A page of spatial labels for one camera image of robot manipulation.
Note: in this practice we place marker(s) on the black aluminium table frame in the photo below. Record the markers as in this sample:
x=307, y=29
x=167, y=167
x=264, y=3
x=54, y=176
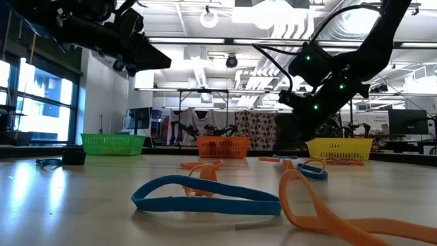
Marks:
x=170, y=151

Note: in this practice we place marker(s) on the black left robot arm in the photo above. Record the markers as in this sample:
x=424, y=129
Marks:
x=41, y=13

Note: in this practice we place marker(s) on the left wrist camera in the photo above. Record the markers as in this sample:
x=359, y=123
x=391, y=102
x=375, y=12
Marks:
x=131, y=20

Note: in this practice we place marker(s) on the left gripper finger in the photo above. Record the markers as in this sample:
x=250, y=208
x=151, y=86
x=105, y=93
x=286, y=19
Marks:
x=158, y=50
x=147, y=58

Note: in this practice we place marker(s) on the round black ceiling camera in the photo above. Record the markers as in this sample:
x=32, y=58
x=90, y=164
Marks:
x=231, y=61

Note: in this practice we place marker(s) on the large window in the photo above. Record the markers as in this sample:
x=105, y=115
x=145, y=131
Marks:
x=41, y=112

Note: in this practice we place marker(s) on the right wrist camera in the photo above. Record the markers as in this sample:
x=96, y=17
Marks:
x=292, y=100

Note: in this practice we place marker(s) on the orange plastic basket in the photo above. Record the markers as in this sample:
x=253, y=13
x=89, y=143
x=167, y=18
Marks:
x=218, y=145

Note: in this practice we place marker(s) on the black background monitor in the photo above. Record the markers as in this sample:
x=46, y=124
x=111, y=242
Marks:
x=408, y=121

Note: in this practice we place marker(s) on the black ceiling spotlight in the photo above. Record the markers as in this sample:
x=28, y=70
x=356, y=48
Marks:
x=379, y=89

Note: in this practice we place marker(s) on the orange rubber band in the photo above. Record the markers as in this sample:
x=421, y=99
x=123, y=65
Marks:
x=191, y=165
x=351, y=162
x=269, y=159
x=288, y=164
x=208, y=172
x=307, y=205

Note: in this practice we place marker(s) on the white wall sign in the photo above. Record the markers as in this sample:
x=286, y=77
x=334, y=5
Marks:
x=372, y=119

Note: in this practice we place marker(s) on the black metal frame stand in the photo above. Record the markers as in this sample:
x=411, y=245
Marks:
x=203, y=91
x=351, y=116

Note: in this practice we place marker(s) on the black background desk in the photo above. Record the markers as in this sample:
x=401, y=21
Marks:
x=403, y=145

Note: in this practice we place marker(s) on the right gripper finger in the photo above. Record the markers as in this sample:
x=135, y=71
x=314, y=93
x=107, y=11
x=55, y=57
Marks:
x=290, y=133

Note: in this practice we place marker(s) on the black overhead frame beam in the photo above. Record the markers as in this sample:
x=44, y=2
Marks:
x=229, y=41

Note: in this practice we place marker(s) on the black background robot arm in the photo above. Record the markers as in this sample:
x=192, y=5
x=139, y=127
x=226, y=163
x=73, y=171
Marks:
x=184, y=130
x=358, y=130
x=222, y=130

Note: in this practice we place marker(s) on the black rubber band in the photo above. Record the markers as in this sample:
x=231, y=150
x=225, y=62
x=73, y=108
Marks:
x=73, y=159

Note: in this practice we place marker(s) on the silver ventilation duct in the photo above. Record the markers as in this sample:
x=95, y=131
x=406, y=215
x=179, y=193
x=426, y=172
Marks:
x=341, y=20

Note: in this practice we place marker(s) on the yellow plastic basket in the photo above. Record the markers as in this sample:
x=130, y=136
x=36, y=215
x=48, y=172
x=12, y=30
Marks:
x=341, y=147

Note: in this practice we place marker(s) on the brown dotted hanging cloth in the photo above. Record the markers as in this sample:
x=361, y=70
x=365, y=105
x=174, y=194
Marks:
x=256, y=128

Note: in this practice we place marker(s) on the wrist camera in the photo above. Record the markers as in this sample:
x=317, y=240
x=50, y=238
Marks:
x=131, y=20
x=292, y=100

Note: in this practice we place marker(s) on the monitor on stand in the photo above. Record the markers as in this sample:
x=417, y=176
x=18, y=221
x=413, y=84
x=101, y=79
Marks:
x=140, y=118

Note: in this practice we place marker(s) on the white hanging cloth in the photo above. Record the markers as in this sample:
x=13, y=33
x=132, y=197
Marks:
x=201, y=116

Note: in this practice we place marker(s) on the green plastic basket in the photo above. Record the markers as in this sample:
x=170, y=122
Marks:
x=112, y=145

